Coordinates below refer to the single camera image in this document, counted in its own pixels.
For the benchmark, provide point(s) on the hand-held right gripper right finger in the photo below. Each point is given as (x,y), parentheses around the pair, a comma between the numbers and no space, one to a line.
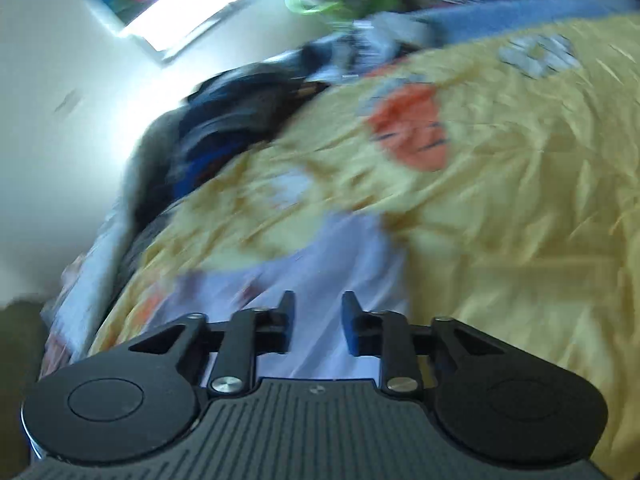
(352,331)

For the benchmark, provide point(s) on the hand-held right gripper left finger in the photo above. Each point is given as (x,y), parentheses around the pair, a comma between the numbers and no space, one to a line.
(287,321)

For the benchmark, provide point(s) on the light lavender garment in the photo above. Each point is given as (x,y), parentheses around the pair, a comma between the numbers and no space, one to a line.
(320,270)

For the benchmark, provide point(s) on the stack of dark folded clothes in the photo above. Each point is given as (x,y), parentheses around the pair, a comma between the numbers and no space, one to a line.
(235,105)

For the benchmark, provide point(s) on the yellow printed blanket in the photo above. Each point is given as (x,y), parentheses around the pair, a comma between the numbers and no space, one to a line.
(500,185)

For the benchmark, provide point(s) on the green bag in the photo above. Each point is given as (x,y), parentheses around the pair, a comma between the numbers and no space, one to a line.
(330,7)

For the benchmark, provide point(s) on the window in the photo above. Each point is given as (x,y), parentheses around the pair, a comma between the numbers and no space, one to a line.
(200,0)

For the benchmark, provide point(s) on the blue knitted bed cover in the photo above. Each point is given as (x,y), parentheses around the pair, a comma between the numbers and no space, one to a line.
(500,17)

